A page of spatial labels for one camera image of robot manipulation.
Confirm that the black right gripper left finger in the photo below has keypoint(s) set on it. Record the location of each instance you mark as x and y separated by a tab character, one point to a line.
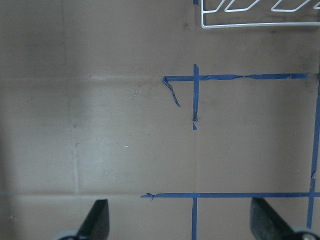
96	225

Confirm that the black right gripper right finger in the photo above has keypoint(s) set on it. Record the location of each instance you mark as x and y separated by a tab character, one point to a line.
267	224

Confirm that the white wire cup rack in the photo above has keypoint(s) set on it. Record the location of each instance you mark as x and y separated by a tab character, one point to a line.
225	14

